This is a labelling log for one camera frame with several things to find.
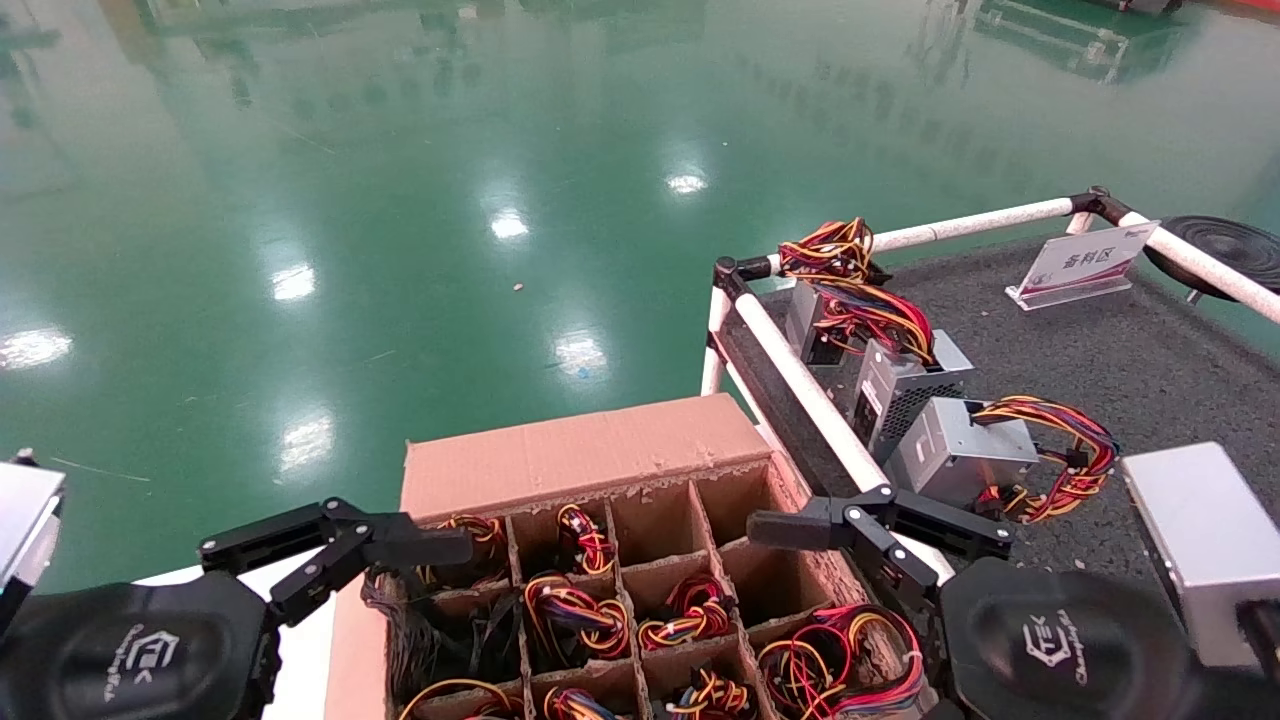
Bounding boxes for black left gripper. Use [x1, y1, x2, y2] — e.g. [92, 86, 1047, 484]
[0, 497, 361, 720]

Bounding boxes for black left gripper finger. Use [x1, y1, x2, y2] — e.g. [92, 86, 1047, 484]
[268, 512, 473, 628]

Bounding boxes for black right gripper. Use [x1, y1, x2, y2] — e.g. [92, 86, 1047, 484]
[747, 485, 1209, 720]

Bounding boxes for brown cardboard divider box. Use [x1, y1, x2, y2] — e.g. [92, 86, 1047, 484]
[325, 393, 941, 720]

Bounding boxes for grey power supply mesh side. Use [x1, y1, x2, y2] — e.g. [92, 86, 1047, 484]
[815, 283, 977, 463]

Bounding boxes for white pipe table leg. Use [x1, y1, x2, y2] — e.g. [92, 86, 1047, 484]
[700, 288, 733, 397]

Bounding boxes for black pipe corner connector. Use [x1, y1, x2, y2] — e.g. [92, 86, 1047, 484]
[713, 255, 777, 301]
[1070, 185, 1133, 227]

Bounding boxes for clear acrylic label sign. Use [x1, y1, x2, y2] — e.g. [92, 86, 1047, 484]
[1005, 220, 1162, 312]

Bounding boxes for black round disc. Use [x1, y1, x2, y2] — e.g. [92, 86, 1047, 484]
[1143, 215, 1280, 304]

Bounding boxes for power supply with coloured wires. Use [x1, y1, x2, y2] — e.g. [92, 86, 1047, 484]
[420, 513, 507, 587]

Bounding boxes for power supply with black wires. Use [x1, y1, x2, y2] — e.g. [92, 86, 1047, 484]
[362, 575, 523, 691]

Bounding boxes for grey power supply coloured wires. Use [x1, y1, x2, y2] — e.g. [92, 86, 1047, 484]
[778, 218, 893, 367]
[885, 395, 1119, 527]

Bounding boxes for wire bundle far left cell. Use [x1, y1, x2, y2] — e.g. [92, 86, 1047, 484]
[398, 678, 521, 720]

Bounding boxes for wire bundle cell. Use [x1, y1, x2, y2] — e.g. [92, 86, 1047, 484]
[543, 687, 627, 720]
[398, 678, 521, 720]
[522, 572, 633, 661]
[637, 575, 737, 651]
[555, 503, 617, 577]

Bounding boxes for wire bundle top right cell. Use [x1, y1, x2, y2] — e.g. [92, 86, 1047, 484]
[555, 503, 617, 577]

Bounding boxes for white pipe table rail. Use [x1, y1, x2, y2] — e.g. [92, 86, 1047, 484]
[765, 197, 1079, 277]
[725, 355, 801, 471]
[1120, 210, 1280, 325]
[735, 290, 957, 587]

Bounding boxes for wire bundle middle cell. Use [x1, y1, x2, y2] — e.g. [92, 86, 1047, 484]
[637, 575, 737, 651]

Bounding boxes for wire bundle with black connector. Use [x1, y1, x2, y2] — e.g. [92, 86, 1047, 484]
[665, 668, 757, 720]

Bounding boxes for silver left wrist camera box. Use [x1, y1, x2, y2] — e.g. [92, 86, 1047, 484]
[0, 452, 67, 613]

